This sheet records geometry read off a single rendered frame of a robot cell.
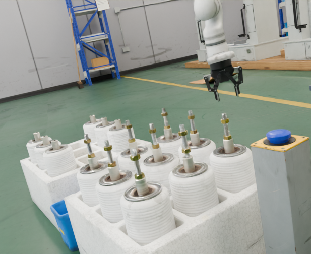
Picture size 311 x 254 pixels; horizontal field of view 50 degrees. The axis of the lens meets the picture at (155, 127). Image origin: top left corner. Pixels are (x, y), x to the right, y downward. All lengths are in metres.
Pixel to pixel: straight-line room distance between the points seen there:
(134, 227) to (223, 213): 0.18
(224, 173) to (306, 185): 0.19
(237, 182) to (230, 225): 0.10
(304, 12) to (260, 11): 0.73
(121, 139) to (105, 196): 0.48
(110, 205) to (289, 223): 0.35
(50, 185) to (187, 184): 0.53
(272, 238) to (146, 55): 6.79
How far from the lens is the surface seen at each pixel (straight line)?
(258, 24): 4.18
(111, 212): 0.74
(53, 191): 1.10
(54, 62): 7.06
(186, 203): 0.70
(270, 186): 0.63
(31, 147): 1.35
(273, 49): 4.28
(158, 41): 7.42
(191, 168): 0.70
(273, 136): 0.60
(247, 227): 0.76
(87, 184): 0.83
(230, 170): 0.75
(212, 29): 1.17
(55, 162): 1.12
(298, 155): 0.61
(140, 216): 0.63
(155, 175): 0.77
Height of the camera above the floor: 0.52
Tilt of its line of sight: 14 degrees down
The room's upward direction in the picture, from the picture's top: 12 degrees counter-clockwise
